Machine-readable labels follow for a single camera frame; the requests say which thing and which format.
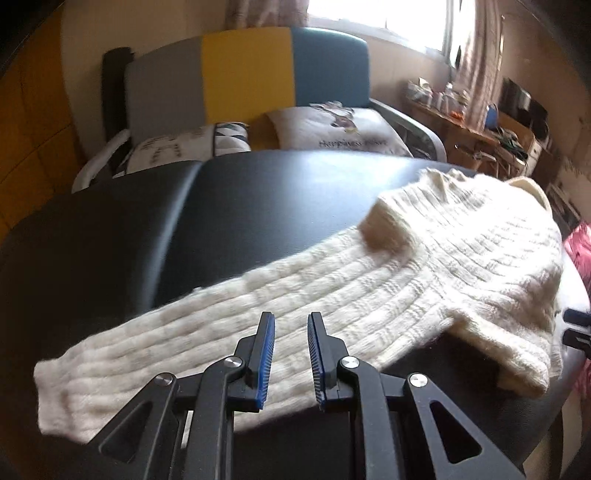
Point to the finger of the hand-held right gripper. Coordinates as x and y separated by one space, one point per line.
577 316
578 342

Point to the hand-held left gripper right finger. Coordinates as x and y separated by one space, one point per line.
316 364

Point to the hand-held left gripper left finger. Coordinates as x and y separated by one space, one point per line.
265 364

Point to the white knit sweater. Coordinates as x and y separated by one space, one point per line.
369 286

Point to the pink cloth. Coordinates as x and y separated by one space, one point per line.
579 244

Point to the cluttered wooden desk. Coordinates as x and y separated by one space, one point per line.
461 134

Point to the blue cup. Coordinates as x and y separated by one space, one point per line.
492 116

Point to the black appliance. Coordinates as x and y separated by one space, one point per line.
519 99

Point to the white cartoon print pillow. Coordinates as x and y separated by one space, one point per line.
323 134

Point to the geometric print pillow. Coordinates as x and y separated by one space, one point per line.
161 147

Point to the row of jars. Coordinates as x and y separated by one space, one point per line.
438 99

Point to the patterned curtain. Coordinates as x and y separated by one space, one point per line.
263 11
480 69

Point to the grey yellow blue sofa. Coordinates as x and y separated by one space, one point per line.
249 69

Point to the black upright cushion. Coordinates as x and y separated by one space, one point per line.
113 92

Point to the bright window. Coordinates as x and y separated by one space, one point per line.
392 18

